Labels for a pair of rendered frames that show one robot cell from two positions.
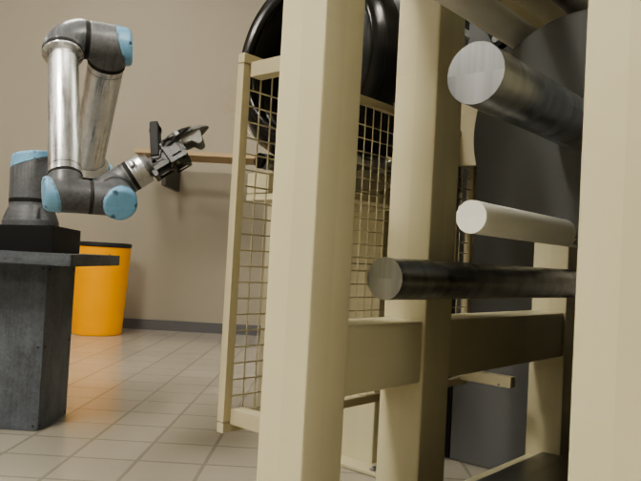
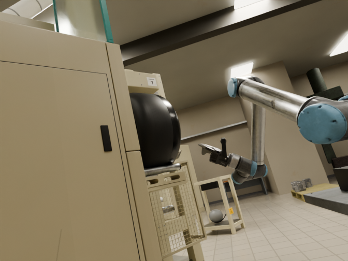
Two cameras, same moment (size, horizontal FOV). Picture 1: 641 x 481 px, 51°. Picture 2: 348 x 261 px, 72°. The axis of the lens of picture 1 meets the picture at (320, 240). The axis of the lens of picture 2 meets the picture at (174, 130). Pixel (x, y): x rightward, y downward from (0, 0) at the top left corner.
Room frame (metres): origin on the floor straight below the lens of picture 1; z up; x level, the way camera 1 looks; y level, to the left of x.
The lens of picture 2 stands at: (3.45, 0.44, 0.76)
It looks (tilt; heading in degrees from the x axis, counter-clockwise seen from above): 14 degrees up; 189
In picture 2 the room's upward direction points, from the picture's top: 14 degrees counter-clockwise
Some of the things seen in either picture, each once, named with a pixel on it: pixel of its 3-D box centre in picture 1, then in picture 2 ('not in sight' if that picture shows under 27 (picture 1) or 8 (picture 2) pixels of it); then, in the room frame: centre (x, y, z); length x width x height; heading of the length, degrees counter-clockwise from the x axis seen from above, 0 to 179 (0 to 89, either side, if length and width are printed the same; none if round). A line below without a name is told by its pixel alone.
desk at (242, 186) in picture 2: not in sight; (243, 187); (-4.67, 0.99, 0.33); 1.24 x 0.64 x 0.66; 90
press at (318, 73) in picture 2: not in sight; (332, 120); (-4.08, 3.92, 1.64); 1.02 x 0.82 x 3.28; 89
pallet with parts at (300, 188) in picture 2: not in sight; (314, 187); (-2.13, 2.19, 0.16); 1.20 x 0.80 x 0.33; 178
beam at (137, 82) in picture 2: not in sight; (120, 84); (1.67, -0.18, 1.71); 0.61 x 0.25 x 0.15; 139
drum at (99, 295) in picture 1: (99, 287); not in sight; (4.97, 1.61, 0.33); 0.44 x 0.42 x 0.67; 179
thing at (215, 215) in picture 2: not in sight; (216, 204); (-0.44, 0.22, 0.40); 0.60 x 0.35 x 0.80; 59
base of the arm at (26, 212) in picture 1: (31, 213); not in sight; (2.40, 1.04, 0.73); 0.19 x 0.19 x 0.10
